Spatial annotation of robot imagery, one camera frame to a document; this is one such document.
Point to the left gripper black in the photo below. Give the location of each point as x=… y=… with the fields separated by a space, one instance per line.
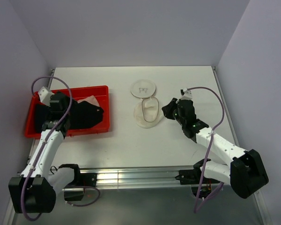
x=69 y=102

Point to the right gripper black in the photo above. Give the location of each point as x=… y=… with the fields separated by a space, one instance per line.
x=167 y=109

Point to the black bra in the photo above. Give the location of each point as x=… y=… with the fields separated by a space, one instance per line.
x=83 y=115

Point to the pink bra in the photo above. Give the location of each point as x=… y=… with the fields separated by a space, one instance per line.
x=91 y=99

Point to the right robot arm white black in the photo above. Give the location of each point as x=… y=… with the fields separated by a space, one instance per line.
x=242 y=169

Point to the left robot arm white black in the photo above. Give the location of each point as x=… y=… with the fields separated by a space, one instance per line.
x=35 y=189

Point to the red plastic tray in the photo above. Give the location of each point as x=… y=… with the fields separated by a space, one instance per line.
x=102 y=95

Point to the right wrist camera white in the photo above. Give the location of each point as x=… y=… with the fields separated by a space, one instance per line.
x=186 y=94

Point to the aluminium frame rail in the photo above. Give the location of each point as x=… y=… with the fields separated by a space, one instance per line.
x=135 y=177

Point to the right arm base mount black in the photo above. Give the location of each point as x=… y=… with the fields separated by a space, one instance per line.
x=192 y=177

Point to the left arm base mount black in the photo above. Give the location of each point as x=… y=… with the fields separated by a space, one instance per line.
x=84 y=191

